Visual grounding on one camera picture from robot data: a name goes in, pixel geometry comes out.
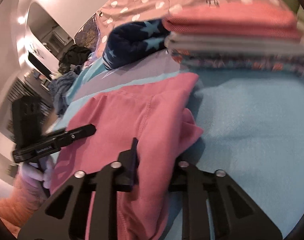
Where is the navy star fleece garment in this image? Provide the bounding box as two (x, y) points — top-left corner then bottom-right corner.
(102, 18), (170, 70)

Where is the black clothes pile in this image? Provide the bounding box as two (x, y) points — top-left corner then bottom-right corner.
(58, 44), (92, 74)

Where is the blue geometric bed blanket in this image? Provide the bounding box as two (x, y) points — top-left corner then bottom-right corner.
(50, 49), (304, 240)

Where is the folded coral pink garment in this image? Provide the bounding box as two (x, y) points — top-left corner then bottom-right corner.
(162, 3), (302, 41)

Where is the blue knit clothes pile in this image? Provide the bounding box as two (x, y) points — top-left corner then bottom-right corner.
(48, 66), (80, 116)

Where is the left hand white glove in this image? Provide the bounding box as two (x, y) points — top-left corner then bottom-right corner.
(19, 156), (54, 189)

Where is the dark patterned headboard pillow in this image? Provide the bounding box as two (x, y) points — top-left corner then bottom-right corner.
(74, 14), (99, 52)

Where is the folded floral garment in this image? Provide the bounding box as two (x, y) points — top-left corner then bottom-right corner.
(170, 49), (304, 76)

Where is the folded white garment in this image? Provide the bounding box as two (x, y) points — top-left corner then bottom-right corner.
(164, 32), (304, 55)

